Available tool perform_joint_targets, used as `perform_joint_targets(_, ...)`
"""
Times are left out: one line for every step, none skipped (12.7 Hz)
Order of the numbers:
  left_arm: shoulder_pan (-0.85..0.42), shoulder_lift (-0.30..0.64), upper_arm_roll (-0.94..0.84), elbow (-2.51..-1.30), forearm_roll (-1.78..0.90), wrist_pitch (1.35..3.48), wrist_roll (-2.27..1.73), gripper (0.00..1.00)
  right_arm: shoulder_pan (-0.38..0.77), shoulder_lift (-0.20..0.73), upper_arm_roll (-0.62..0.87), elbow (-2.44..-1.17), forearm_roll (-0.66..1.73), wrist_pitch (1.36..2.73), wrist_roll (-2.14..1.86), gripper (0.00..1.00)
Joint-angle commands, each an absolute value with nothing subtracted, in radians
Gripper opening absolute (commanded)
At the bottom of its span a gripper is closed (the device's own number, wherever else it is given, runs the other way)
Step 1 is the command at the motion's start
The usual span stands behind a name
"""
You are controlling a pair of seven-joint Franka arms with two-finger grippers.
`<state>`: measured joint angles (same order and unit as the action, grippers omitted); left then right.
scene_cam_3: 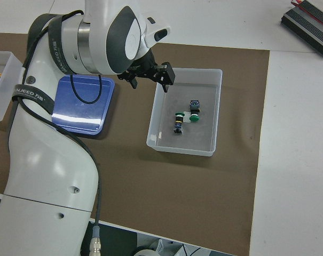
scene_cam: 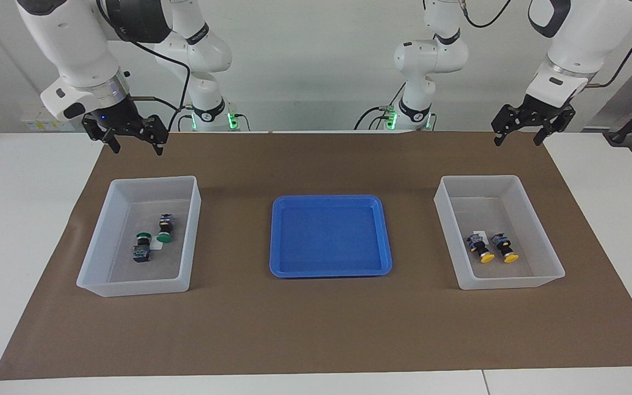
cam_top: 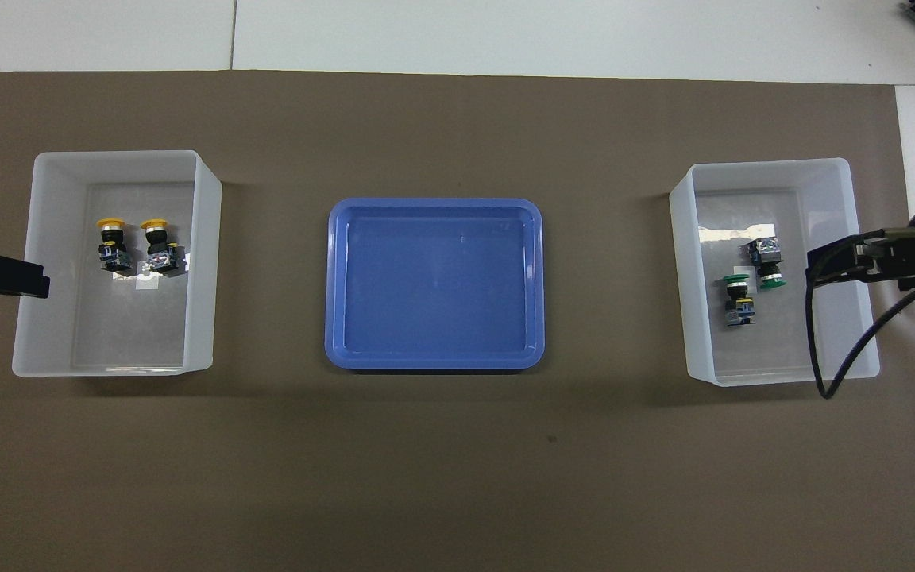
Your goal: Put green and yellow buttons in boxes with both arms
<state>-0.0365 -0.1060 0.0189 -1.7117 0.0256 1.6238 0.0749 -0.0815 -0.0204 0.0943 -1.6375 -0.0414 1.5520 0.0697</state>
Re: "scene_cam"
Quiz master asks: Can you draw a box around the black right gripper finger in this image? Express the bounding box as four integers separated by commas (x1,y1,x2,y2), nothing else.
81,118,122,156
144,115,170,157

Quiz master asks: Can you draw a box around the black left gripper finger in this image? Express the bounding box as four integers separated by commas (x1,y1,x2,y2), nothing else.
491,105,519,147
533,108,577,147

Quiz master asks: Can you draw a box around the green button with yellow band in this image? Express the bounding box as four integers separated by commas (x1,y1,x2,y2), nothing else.
156,213,177,244

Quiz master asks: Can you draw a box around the green push button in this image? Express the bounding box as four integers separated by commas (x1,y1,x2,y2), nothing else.
132,232,153,263

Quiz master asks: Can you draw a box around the yellow push button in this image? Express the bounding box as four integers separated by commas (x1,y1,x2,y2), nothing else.
466,232,496,264
490,232,520,264

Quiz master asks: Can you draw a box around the white yellow-labelled power strip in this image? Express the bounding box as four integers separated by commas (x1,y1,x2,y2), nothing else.
20,112,73,133

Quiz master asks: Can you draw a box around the translucent white plastic box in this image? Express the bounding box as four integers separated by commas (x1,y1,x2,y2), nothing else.
76,176,202,298
434,175,566,290

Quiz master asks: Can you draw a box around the blue plastic tray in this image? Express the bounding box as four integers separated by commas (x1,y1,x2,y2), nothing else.
269,195,393,279

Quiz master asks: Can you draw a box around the brown paper mat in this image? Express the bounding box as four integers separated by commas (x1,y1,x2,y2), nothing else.
0,130,632,381

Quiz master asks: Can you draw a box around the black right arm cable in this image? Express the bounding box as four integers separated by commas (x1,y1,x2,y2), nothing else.
95,0,193,132

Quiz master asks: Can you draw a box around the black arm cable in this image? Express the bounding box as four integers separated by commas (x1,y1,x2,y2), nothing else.
95,0,193,132
459,0,632,88

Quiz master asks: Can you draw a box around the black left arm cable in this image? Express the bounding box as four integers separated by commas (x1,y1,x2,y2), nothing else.
459,0,632,88

